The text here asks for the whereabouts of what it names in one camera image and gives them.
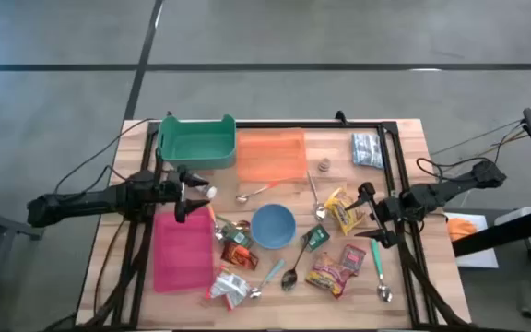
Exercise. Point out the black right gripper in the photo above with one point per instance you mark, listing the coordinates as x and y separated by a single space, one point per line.
392 209

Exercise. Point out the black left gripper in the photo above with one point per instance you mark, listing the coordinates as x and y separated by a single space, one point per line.
168 191

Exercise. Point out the white lid spice jar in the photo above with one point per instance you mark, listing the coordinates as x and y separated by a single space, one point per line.
210 192

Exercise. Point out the yellow ramen noodle packet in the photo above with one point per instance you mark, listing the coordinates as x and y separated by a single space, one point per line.
339 217

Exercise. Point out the plain silver metal spoon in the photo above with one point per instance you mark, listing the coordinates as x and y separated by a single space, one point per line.
320 212

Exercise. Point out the small green spice tin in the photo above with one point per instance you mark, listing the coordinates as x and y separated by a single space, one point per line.
317 237

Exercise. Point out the green label spice jar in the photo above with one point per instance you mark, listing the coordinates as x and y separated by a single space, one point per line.
238 236

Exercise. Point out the blue ramen noodle packet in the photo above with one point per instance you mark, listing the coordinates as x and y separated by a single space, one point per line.
367 150

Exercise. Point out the small brown spice jar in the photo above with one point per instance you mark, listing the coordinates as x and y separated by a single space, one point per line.
324 165

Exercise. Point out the red yellow ramen packet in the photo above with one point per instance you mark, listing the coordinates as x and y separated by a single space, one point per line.
327 276

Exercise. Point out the brown orange snack packet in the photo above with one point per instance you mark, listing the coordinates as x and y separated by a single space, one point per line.
240 256

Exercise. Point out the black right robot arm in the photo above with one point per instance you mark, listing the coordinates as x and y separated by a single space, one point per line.
445 189

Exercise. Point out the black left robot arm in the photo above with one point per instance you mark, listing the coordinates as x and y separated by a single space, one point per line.
86 203

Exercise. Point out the green plastic storage bin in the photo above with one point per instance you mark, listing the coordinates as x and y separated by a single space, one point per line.
196 147

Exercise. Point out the pink plastic tray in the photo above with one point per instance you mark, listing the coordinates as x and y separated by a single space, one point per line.
182 253

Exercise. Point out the orange cloth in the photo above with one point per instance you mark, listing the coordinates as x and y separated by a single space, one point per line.
461 229

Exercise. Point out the blue bowl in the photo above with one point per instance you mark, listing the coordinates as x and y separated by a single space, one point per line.
273 226

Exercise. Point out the orange plastic tray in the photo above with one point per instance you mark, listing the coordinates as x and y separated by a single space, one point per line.
270 154

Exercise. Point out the white orange ramen packet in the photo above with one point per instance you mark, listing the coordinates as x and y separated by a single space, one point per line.
228 286

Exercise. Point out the white board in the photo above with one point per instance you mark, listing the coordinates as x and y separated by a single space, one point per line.
477 253

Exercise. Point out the dark metal spoon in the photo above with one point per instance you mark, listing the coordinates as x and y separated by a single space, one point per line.
289 279

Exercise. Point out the white plastic bin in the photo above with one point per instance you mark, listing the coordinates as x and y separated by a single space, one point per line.
514 214

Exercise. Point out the black aluminium table frame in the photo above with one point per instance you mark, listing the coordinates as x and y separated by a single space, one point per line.
293 124

